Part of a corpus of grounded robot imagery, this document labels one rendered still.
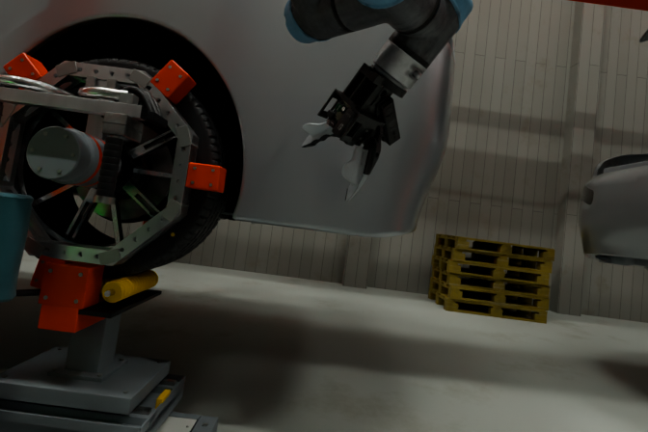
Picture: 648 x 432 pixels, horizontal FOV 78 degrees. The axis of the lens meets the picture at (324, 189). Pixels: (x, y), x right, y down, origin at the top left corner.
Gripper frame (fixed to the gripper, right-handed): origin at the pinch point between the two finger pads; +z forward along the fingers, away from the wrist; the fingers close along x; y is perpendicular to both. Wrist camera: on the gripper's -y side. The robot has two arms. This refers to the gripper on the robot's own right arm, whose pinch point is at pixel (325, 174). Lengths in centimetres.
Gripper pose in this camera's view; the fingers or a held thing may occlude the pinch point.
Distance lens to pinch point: 72.5
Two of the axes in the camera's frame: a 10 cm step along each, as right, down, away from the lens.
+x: 5.2, 6.7, -5.3
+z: -5.7, 7.3, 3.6
